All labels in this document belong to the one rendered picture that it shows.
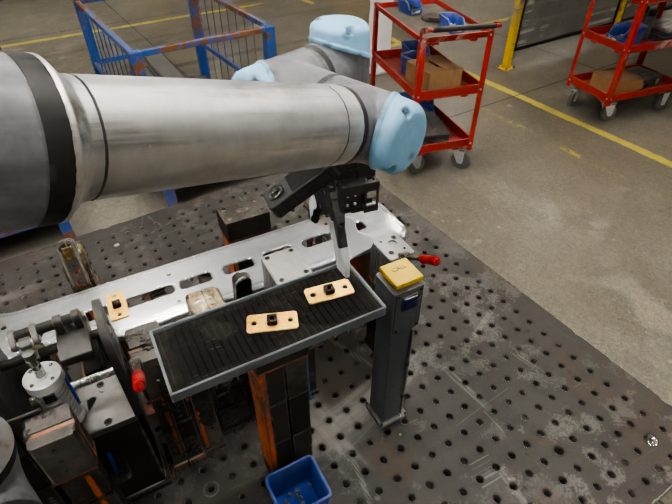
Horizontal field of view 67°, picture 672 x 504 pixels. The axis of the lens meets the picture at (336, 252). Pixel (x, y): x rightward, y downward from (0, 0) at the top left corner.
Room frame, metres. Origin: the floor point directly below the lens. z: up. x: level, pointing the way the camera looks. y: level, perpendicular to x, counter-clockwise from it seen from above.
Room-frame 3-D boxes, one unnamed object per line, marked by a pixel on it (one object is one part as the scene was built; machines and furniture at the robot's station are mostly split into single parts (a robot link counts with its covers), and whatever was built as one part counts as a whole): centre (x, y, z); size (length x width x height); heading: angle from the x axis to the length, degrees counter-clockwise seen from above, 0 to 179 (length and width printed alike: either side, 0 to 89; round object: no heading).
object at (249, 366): (0.56, 0.11, 1.16); 0.37 x 0.14 x 0.02; 118
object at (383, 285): (0.69, -0.12, 0.92); 0.08 x 0.08 x 0.44; 28
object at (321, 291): (0.63, 0.01, 1.17); 0.08 x 0.04 x 0.01; 111
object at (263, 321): (0.56, 0.11, 1.17); 0.08 x 0.04 x 0.01; 98
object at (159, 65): (3.18, 1.00, 0.47); 1.20 x 0.80 x 0.95; 34
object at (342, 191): (0.64, -0.01, 1.40); 0.09 x 0.08 x 0.12; 110
